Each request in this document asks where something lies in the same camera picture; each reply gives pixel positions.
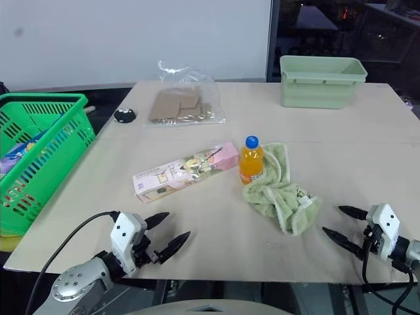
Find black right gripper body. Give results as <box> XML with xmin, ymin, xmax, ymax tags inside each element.
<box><xmin>358</xmin><ymin>224</ymin><xmax>383</xmax><ymax>261</ymax></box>

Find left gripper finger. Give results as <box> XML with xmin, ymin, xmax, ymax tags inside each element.
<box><xmin>156</xmin><ymin>231</ymin><xmax>192</xmax><ymax>265</ymax></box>
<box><xmin>144</xmin><ymin>211</ymin><xmax>171</xmax><ymax>231</ymax></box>

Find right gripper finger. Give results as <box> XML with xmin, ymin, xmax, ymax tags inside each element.
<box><xmin>322</xmin><ymin>226</ymin><xmax>364</xmax><ymax>257</ymax></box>
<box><xmin>338</xmin><ymin>205</ymin><xmax>369</xmax><ymax>222</ymax></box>

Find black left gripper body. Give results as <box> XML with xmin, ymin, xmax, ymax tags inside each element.
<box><xmin>130</xmin><ymin>228</ymin><xmax>165</xmax><ymax>269</ymax></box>

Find green plastic shopping basket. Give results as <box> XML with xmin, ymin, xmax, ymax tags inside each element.
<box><xmin>0</xmin><ymin>93</ymin><xmax>96</xmax><ymax>236</ymax></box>

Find long pink printed box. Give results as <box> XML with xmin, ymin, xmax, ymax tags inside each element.
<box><xmin>132</xmin><ymin>140</ymin><xmax>240</xmax><ymax>205</ymax></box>

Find grey rounded robot body shape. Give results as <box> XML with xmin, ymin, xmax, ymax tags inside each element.
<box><xmin>124</xmin><ymin>297</ymin><xmax>296</xmax><ymax>315</ymax></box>

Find light green towel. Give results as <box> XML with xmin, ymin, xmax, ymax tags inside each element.
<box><xmin>241</xmin><ymin>142</ymin><xmax>324</xmax><ymax>236</ymax></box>

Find small black round object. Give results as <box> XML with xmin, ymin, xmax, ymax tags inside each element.
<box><xmin>114</xmin><ymin>106</ymin><xmax>137</xmax><ymax>125</ymax></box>

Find orange drink bottle blue cap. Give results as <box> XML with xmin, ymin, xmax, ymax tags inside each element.
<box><xmin>238</xmin><ymin>135</ymin><xmax>265</xmax><ymax>186</ymax></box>

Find clear bag with cardboard pieces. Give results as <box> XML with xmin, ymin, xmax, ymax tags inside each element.
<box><xmin>144</xmin><ymin>59</ymin><xmax>227</xmax><ymax>127</ymax></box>

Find light green plastic bin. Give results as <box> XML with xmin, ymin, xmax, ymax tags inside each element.
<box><xmin>279</xmin><ymin>54</ymin><xmax>368</xmax><ymax>110</ymax></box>

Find blue snack bag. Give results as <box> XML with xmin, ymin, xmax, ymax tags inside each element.
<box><xmin>5</xmin><ymin>130</ymin><xmax>51</xmax><ymax>162</ymax></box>

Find purple packet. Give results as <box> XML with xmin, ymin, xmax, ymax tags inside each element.
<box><xmin>0</xmin><ymin>156</ymin><xmax>14</xmax><ymax>180</ymax></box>

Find white board panel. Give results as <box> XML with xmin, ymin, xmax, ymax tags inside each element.
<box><xmin>0</xmin><ymin>0</ymin><xmax>274</xmax><ymax>87</ymax></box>

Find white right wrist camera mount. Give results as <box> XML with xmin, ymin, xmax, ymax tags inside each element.
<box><xmin>365</xmin><ymin>203</ymin><xmax>402</xmax><ymax>262</ymax></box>

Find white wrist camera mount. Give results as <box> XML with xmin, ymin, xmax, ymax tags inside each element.
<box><xmin>110</xmin><ymin>212</ymin><xmax>148</xmax><ymax>278</ymax></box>
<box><xmin>365</xmin><ymin>203</ymin><xmax>402</xmax><ymax>262</ymax></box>

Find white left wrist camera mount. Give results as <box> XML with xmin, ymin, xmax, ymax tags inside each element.
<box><xmin>110</xmin><ymin>212</ymin><xmax>148</xmax><ymax>278</ymax></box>

